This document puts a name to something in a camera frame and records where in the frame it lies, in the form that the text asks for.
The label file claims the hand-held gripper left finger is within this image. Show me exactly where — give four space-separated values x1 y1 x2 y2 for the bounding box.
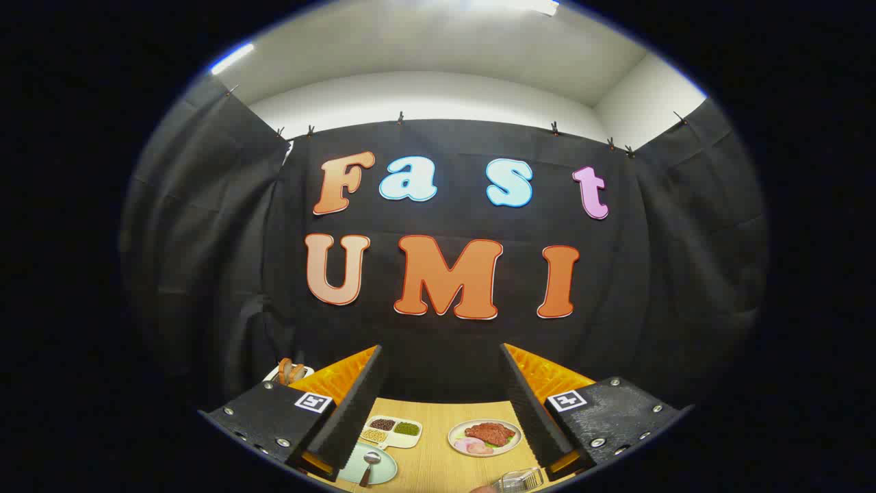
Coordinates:
198 344 384 483

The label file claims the metal wire basket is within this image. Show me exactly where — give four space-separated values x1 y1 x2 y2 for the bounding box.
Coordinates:
493 468 545 493

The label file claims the ceiling light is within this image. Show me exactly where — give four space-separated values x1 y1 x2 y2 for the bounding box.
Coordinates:
209 42 255 76

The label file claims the white plate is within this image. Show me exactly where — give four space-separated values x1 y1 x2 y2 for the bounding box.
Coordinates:
448 419 523 457

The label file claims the white toaster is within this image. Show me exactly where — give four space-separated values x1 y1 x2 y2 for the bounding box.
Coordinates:
263 363 315 385

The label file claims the white divided tray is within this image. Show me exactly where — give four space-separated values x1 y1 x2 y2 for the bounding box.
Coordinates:
360 415 423 450

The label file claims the light blue plate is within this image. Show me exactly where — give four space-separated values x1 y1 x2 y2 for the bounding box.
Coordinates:
337 442 398 485

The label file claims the brown meat steak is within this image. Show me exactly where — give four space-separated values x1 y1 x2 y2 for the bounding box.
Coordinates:
465 422 515 447

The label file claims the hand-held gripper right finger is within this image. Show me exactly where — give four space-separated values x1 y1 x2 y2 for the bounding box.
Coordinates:
500 342 693 481

